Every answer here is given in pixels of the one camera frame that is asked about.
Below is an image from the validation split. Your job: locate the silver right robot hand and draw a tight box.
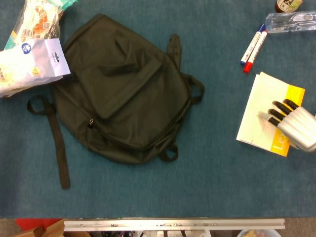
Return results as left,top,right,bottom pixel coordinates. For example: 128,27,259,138
268,98,316,154

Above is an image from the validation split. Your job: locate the white yellow Lexicon book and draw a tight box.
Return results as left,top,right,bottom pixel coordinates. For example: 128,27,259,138
236,71,306,158

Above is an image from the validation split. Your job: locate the black fabric backpack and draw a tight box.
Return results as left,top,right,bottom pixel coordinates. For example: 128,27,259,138
26,12,205,190

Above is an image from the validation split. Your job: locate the red capped whiteboard marker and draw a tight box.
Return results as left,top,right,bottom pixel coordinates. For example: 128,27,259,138
243,30,269,74

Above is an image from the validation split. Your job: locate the blue capped whiteboard marker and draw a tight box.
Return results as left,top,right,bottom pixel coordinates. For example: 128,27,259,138
239,23,266,66

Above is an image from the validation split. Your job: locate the clear plastic pencil case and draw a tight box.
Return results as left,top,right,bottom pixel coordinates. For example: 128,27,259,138
265,11,316,34

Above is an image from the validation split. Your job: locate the light blue round container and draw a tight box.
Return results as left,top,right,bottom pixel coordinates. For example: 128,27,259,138
236,229,282,237

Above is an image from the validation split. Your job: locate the brown glass bottle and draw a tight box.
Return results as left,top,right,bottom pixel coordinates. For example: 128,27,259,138
274,0,304,13

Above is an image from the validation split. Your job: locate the teal plastic package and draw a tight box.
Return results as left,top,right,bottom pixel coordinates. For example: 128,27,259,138
48,0,79,12

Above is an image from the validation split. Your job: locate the brown cardboard box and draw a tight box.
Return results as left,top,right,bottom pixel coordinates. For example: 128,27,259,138
12,219,91,237

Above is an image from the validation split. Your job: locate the white snack bag blue logo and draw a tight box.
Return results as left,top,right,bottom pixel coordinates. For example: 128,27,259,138
0,38,72,98

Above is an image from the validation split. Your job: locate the clear snack bag orange print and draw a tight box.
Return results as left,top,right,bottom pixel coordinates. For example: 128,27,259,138
4,0,65,50

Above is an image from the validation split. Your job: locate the red flat object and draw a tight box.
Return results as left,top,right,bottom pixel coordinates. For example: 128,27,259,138
15,218,62,232

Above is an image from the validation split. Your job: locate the aluminium rail profile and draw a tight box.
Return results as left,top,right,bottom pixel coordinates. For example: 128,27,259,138
63,218,286,232

